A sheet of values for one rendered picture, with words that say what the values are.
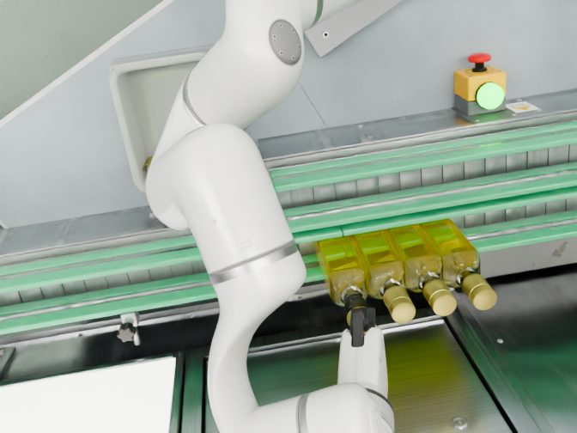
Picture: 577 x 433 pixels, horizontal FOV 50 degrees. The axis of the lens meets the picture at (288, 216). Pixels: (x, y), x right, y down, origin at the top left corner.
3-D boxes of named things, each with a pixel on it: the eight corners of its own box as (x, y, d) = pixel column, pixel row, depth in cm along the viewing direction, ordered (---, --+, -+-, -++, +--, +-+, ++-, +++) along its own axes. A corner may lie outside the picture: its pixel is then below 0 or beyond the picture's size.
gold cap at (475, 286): (461, 296, 89) (473, 313, 85) (460, 275, 87) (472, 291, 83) (485, 292, 89) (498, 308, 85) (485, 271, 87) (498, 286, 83)
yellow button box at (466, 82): (453, 106, 116) (468, 116, 109) (452, 67, 113) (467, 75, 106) (489, 100, 116) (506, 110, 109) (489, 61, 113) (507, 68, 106)
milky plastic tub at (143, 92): (142, 179, 114) (136, 197, 106) (112, 57, 105) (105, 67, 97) (234, 164, 115) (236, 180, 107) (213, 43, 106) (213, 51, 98)
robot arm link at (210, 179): (373, 208, 59) (293, 235, 72) (292, 3, 59) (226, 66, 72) (233, 267, 50) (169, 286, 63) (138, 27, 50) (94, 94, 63)
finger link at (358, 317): (364, 380, 70) (367, 373, 75) (360, 311, 71) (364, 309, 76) (354, 381, 70) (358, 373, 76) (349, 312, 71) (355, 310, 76)
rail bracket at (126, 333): (131, 320, 112) (121, 365, 100) (123, 288, 109) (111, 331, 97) (154, 316, 112) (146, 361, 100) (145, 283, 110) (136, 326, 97)
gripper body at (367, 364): (397, 457, 68) (396, 387, 78) (390, 385, 64) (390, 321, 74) (330, 457, 69) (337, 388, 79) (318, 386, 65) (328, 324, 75)
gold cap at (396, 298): (384, 309, 88) (391, 326, 84) (382, 288, 87) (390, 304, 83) (408, 304, 88) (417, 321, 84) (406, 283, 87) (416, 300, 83)
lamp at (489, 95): (475, 108, 109) (482, 112, 106) (475, 83, 107) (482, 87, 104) (499, 105, 109) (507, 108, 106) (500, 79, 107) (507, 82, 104)
